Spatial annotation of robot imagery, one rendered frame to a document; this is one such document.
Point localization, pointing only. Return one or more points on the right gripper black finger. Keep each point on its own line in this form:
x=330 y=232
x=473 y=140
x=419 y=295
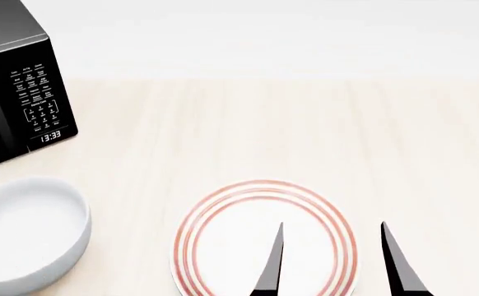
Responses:
x=272 y=271
x=402 y=274

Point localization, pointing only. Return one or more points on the white plate with red rings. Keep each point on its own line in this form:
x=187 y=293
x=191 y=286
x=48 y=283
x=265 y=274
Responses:
x=231 y=234

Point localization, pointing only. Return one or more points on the white bowl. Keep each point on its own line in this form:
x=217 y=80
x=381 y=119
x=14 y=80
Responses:
x=25 y=234

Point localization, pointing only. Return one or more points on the black microwave oven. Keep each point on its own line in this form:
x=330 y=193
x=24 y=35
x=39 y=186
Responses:
x=13 y=92

